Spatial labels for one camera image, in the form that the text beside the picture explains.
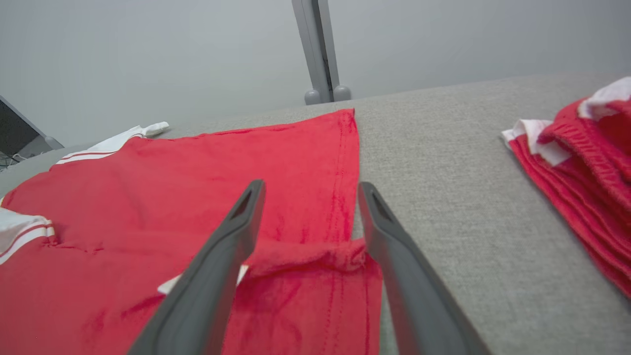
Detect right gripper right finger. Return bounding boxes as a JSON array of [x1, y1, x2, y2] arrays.
[[358, 182, 491, 355]]

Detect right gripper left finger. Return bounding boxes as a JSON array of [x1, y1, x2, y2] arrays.
[[127, 179, 266, 355]]

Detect red shirt with white sleeves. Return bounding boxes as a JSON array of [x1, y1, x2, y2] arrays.
[[0, 108, 384, 355]]

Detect red shorts with white trim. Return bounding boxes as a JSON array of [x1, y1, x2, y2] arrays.
[[502, 76, 631, 299]]

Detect grey fabric sofa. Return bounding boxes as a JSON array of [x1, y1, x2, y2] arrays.
[[0, 71, 631, 355]]

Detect grey metal frame post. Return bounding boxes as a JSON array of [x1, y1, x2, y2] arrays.
[[291, 0, 351, 106]]

